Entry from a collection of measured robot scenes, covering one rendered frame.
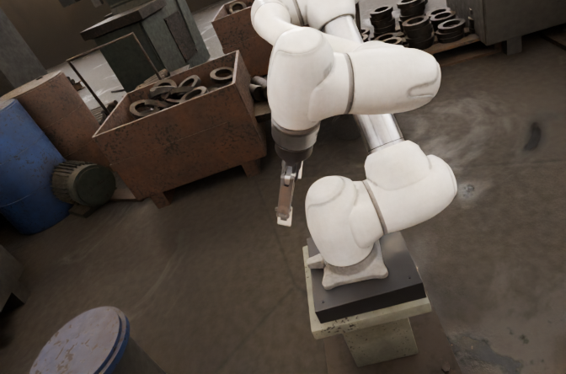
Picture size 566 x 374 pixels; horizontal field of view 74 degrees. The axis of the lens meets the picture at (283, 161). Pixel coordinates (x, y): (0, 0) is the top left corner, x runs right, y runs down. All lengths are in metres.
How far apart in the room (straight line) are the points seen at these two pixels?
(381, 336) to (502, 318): 0.41
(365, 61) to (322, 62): 0.08
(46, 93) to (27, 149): 0.53
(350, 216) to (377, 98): 0.41
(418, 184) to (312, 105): 0.46
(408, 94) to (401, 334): 0.83
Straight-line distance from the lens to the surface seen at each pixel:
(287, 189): 0.73
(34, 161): 3.26
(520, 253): 1.65
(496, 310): 1.51
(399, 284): 1.06
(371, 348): 1.33
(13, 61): 4.82
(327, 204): 0.94
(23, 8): 14.40
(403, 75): 0.64
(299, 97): 0.59
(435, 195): 1.00
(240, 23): 3.66
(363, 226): 0.98
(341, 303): 1.07
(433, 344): 1.42
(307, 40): 0.58
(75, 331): 1.49
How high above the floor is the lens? 1.25
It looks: 31 degrees down
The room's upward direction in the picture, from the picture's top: 23 degrees counter-clockwise
